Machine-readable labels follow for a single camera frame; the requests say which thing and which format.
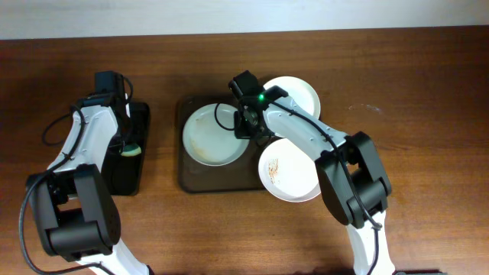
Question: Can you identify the yellow green sponge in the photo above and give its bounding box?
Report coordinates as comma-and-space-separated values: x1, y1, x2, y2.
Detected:
120, 143, 142, 157

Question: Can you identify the white plate with stains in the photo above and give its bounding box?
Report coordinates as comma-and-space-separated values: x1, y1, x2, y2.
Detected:
182, 103, 249, 167

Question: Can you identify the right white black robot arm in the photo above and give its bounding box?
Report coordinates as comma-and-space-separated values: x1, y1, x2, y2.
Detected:
229, 84, 395, 274

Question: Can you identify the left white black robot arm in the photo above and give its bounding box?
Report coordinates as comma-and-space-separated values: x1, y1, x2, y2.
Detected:
18, 99, 153, 274

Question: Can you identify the black rectangular tray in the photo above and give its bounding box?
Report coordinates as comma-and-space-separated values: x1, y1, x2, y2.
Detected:
101, 102, 151, 196

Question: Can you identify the brown translucent tray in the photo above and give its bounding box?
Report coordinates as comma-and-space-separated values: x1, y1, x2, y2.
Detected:
176, 95, 278, 194

